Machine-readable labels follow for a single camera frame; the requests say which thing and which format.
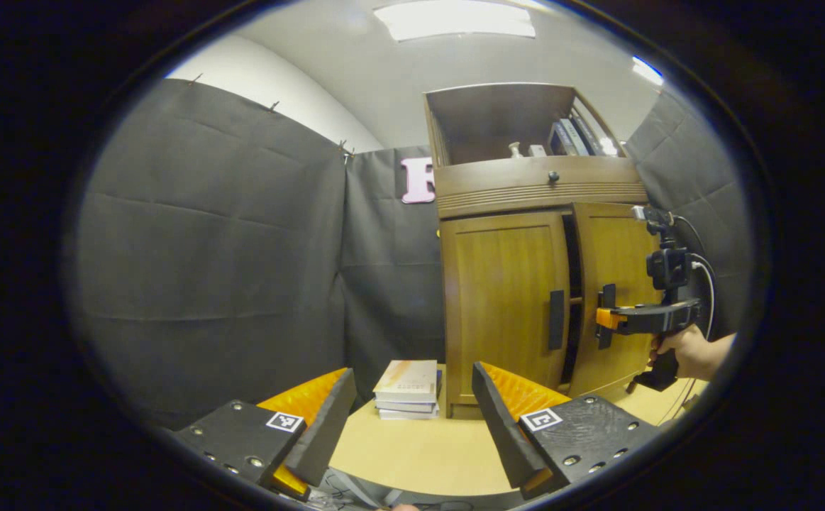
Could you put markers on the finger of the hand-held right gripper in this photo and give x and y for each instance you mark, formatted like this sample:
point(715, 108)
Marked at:
point(607, 318)

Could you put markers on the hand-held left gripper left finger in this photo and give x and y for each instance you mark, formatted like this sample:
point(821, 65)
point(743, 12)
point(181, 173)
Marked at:
point(327, 426)

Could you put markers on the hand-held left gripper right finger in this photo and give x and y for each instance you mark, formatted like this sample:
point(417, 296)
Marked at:
point(501, 426)

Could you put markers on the wooden cabinet door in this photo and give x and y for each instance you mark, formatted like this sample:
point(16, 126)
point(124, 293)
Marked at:
point(501, 298)
point(614, 248)

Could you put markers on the wooden double-door shoe cabinet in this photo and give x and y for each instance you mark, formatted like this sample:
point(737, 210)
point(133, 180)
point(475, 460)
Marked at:
point(490, 121)

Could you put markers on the white book with orange cover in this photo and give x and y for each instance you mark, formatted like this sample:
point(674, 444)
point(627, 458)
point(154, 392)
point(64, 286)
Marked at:
point(406, 377)

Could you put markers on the wooden drawer with black knob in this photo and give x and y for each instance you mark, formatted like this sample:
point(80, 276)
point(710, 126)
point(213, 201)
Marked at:
point(497, 184)

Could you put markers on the light blue upright book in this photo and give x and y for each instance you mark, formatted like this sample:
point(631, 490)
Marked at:
point(574, 138)

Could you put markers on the dark blue upright book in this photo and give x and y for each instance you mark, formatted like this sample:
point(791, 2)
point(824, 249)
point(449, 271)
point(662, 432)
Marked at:
point(558, 142)

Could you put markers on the small pump bottle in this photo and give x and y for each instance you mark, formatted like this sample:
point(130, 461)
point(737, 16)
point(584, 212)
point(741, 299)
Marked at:
point(516, 150)

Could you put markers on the black backdrop cloth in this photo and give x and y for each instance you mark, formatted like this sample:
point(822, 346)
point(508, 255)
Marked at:
point(206, 248)

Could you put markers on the small ceiling light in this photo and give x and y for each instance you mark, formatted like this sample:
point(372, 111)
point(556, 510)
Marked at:
point(646, 71)

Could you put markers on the large ceiling light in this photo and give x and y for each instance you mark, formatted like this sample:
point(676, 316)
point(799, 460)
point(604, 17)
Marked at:
point(455, 20)

